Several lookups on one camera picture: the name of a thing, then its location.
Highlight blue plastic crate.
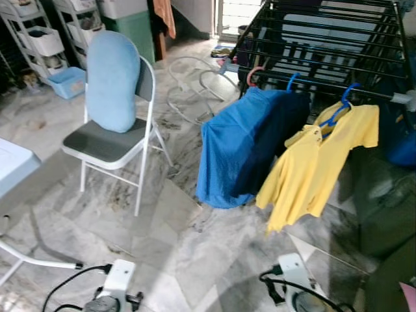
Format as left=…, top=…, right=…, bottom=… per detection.
left=383, top=52, right=416, bottom=168

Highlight white folding chair grey seat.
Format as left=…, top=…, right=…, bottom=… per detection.
left=62, top=55, right=175, bottom=217

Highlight pink plastic hanger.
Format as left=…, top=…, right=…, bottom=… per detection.
left=246, top=65, right=267, bottom=88

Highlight light blue pillow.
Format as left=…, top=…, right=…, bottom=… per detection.
left=86, top=31, right=142, bottom=134

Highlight blue plastic hanger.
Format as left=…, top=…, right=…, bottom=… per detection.
left=286, top=71, right=301, bottom=93
left=317, top=81, right=362, bottom=131

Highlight peach towel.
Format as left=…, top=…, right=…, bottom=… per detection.
left=153, top=0, right=176, bottom=40

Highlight white wire frame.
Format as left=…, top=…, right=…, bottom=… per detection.
left=166, top=55, right=236, bottom=125

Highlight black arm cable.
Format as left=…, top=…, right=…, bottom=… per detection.
left=260, top=263, right=355, bottom=312
left=42, top=263, right=112, bottom=312

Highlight black metal drying rack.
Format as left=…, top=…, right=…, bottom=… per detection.
left=218, top=0, right=416, bottom=131

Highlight light blue shirt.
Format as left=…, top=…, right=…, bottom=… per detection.
left=195, top=86, right=287, bottom=210

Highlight pink cushion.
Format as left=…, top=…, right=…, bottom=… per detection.
left=398, top=281, right=416, bottom=312

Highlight yellow shirt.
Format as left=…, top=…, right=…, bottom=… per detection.
left=255, top=102, right=380, bottom=235

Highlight white shelf trolley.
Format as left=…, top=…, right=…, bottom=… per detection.
left=0, top=0, right=66, bottom=79
left=52, top=0, right=105, bottom=69

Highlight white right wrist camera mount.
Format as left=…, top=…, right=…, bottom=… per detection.
left=276, top=253, right=311, bottom=296

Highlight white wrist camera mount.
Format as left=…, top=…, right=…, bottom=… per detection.
left=103, top=260, right=136, bottom=303
left=276, top=253, right=311, bottom=296

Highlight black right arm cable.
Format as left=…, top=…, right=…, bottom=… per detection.
left=260, top=263, right=355, bottom=312

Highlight navy blue shirt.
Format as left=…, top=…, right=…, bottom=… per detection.
left=231, top=91, right=313, bottom=198

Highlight brown wooden post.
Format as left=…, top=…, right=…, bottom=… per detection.
left=155, top=26, right=168, bottom=62

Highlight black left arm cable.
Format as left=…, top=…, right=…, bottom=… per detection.
left=42, top=263, right=112, bottom=312

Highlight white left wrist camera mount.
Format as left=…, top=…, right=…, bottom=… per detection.
left=103, top=260, right=136, bottom=303

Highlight green cabinet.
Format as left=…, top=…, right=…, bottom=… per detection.
left=101, top=0, right=157, bottom=64

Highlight dark green sofa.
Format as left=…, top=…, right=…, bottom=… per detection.
left=328, top=146, right=416, bottom=312

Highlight light blue storage bin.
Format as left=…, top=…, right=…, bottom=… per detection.
left=47, top=67, right=87, bottom=100

